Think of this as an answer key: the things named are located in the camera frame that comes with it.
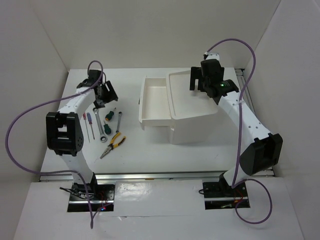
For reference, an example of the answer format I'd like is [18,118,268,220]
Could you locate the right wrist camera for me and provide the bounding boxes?
[203,51,220,61]

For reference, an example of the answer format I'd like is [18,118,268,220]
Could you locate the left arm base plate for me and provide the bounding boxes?
[63,183,116,213]

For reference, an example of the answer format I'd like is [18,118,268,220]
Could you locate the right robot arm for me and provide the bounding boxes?
[189,59,283,197]

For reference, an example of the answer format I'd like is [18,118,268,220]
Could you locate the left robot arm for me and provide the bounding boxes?
[45,70,118,200]

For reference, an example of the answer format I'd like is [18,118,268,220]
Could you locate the purple precision screwdriver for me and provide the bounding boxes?
[86,112,95,139]

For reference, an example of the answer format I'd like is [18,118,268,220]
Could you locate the right aluminium rail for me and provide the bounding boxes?
[234,67,256,113]

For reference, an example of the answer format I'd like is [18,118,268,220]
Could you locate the white drawer cabinet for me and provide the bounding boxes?
[166,70,218,145]

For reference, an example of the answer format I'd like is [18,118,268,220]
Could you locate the front aluminium rail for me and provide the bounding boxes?
[39,168,276,182]

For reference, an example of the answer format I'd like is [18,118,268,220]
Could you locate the aluminium rail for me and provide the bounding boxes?
[39,168,276,182]
[234,67,256,113]

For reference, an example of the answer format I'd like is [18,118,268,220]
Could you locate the small ratchet wrench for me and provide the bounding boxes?
[116,111,123,133]

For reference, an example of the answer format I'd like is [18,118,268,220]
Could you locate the yellow black pliers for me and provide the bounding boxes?
[100,132,126,159]

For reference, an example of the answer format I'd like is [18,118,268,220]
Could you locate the green stubby phillips screwdriver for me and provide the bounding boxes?
[104,107,117,122]

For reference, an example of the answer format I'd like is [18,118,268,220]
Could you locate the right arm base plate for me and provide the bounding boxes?
[198,182,250,210]

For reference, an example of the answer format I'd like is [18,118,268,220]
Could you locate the large ratchet wrench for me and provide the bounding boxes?
[93,107,108,143]

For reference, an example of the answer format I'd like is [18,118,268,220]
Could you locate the red precision screwdriver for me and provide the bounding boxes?
[82,112,90,143]

